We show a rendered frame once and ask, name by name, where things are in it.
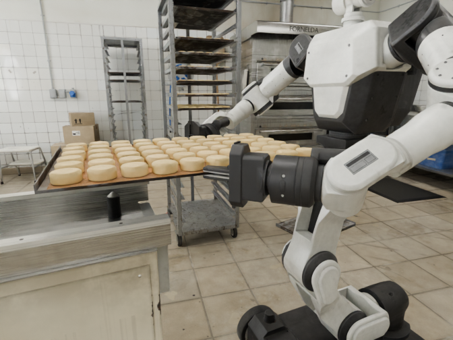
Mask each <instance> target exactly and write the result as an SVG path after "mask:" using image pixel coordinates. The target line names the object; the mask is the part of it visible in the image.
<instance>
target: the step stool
mask: <svg viewBox="0 0 453 340"><path fill-rule="evenodd" d="M37 149H40V152H41V155H42V157H43V159H37V160H33V158H32V151H34V150H37ZM6 152H10V153H11V156H12V159H13V163H10V164H9V165H7V166H5V167H2V168H1V160H0V176H1V185H2V184H4V183H3V176H2V169H4V168H6V167H8V166H16V169H17V172H18V176H21V173H20V172H19V169H18V166H28V165H32V170H33V174H34V183H35V182H36V174H35V170H34V168H36V167H38V166H40V165H42V164H44V163H45V165H46V166H47V162H46V159H45V158H44V155H43V153H42V149H41V147H40V146H9V147H7V148H2V149H0V153H6ZM13 152H29V153H30V158H31V160H18V161H15V159H14V156H13ZM40 163H41V164H40ZM34 165H36V166H35V167H34Z"/></svg>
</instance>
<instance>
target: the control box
mask: <svg viewBox="0 0 453 340"><path fill-rule="evenodd" d="M139 206H140V208H141V210H142V213H143V215H144V217H148V216H152V215H156V214H155V213H154V211H153V209H152V207H151V205H150V203H149V202H145V203H139ZM157 249H158V251H157V257H158V277H159V287H160V293H164V292H166V291H170V279H169V255H168V245H167V246H161V247H157Z"/></svg>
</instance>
